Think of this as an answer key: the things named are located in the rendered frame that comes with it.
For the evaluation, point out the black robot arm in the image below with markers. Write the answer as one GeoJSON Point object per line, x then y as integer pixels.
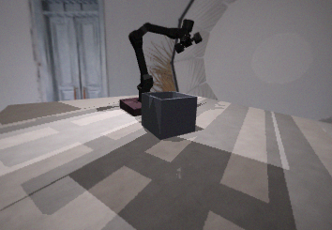
{"type": "Point", "coordinates": [136, 40]}

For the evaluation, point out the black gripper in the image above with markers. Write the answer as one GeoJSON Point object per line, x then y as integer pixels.
{"type": "Point", "coordinates": [180, 48]}

